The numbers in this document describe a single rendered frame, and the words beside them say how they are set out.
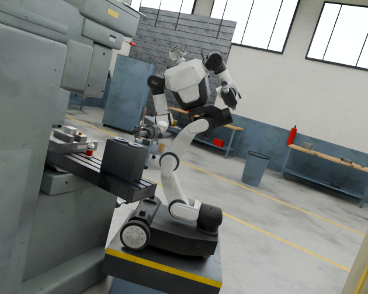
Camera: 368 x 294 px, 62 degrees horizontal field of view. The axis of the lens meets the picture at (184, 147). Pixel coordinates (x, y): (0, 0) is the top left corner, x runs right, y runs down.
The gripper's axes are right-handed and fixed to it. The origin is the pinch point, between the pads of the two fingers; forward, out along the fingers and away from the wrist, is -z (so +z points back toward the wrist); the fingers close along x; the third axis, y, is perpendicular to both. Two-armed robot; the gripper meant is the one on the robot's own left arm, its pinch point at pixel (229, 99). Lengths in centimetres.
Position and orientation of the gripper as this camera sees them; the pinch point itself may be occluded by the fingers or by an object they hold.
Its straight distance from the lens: 167.9
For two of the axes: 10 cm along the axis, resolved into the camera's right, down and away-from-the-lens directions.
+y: 8.9, -3.9, -2.4
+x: -4.5, -8.2, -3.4
